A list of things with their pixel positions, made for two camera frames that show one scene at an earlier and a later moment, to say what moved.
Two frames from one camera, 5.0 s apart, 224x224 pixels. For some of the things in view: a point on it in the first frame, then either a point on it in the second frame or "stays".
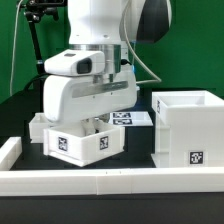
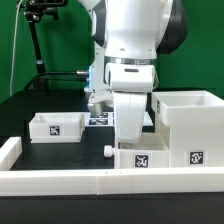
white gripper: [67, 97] -> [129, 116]
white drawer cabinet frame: [189, 129] stays
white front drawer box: [70, 144] -> [151, 151]
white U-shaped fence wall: [102, 182] stays
